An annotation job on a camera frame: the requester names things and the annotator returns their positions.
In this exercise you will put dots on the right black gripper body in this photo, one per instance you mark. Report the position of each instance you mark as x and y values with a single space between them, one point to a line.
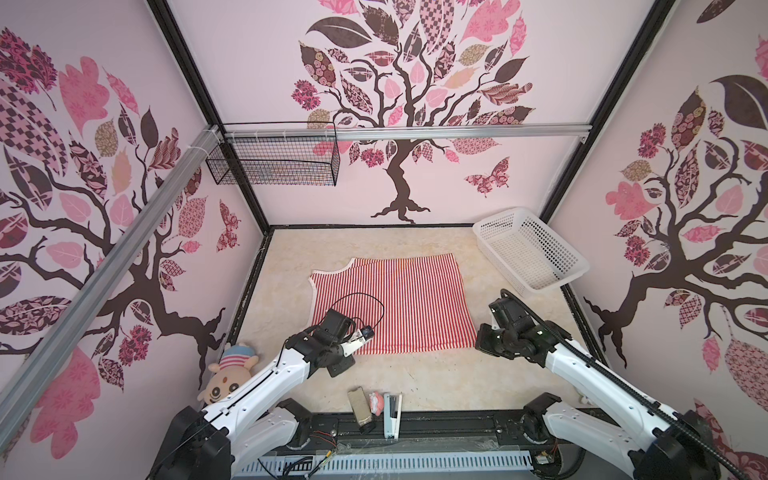
494 340

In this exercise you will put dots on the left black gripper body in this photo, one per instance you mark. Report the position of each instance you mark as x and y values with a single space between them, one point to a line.
338 363

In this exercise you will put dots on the red white striped tank top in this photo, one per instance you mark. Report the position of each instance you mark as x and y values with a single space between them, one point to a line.
414 305

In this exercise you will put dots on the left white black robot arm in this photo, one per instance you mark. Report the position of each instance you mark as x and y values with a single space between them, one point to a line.
234 414

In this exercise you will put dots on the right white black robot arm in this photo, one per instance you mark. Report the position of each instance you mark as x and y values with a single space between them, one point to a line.
640 436

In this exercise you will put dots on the tan rectangular block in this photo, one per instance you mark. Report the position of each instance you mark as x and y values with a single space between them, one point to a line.
360 407

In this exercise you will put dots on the small pink toy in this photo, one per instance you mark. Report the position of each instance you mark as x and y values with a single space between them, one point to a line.
376 403

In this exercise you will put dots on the white plastic mesh basket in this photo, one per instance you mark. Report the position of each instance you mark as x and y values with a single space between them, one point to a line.
531 256

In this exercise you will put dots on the plush doll head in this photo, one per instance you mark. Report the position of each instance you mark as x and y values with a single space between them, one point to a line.
232 371

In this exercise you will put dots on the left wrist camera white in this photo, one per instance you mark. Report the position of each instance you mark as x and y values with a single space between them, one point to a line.
359 339

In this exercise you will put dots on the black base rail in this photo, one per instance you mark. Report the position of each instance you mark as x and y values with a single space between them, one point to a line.
300 429

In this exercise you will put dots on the white slotted cable duct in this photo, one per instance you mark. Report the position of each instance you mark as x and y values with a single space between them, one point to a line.
317 466

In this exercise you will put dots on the black wire basket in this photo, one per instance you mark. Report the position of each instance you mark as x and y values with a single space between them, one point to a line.
287 153

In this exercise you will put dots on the aluminium rail back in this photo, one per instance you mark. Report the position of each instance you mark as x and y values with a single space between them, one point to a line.
408 132

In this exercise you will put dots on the aluminium rail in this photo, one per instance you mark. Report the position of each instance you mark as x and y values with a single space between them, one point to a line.
408 132
44 363

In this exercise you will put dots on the aluminium rail left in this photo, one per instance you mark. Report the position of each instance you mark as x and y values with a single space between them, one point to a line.
44 363

